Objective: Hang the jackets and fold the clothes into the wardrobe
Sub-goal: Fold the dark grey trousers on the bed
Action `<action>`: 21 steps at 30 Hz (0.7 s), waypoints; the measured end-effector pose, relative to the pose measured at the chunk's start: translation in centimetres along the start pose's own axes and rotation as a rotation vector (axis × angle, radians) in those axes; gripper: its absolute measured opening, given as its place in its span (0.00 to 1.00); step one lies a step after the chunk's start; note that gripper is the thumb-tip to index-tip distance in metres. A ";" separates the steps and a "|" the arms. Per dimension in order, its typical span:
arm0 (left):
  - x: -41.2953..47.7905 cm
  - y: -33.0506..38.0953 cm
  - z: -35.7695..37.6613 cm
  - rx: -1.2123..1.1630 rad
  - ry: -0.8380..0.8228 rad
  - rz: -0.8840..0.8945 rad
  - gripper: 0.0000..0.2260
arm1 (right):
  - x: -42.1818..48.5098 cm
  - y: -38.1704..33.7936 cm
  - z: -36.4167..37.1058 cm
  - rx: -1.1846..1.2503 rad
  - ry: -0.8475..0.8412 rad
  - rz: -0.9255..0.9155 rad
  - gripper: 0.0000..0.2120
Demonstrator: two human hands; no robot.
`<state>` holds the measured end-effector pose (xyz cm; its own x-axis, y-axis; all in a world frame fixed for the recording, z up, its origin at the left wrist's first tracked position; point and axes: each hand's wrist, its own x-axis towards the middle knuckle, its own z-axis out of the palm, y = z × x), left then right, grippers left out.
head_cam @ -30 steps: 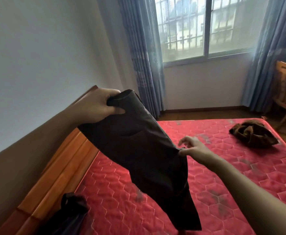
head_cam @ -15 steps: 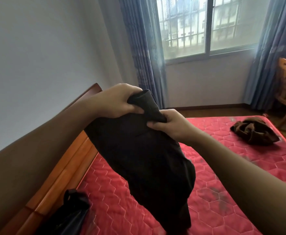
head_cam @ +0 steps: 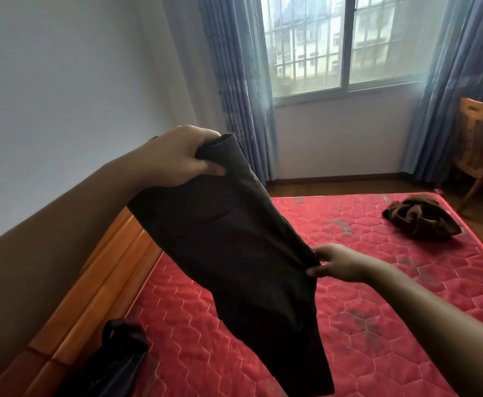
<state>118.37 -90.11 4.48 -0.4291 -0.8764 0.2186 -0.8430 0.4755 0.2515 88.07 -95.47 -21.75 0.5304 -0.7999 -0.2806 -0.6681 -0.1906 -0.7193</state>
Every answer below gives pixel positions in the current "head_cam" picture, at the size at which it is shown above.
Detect person's left hand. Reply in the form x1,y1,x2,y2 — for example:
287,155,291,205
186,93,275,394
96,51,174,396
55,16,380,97
135,124,228,189

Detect person's right hand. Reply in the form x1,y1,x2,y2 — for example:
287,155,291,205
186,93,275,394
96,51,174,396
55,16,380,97
305,243,386,284

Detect brown sweater with blue trim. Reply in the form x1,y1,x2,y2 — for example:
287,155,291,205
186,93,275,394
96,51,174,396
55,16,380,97
381,192,463,243

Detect dark grey trousers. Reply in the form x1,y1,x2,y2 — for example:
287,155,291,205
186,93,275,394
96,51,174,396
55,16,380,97
127,132,336,397

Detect person's left forearm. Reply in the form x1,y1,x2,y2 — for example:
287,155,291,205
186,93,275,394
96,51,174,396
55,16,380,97
0,136,160,391

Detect person's right forearm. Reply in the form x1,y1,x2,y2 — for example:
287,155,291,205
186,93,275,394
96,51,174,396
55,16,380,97
368,260,483,397

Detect red quilted mattress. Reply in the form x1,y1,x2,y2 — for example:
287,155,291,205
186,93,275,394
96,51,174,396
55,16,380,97
125,192,483,397

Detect wooden headboard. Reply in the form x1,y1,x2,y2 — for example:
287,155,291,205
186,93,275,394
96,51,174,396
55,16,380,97
0,205,164,397

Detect barred window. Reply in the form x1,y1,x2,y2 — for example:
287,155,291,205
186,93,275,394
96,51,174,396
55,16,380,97
259,0,452,107

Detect wooden chair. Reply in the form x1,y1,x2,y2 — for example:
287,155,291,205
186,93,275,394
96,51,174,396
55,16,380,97
434,97,483,214

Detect black bag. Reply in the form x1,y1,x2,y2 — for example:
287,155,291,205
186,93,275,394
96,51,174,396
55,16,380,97
54,318,152,397

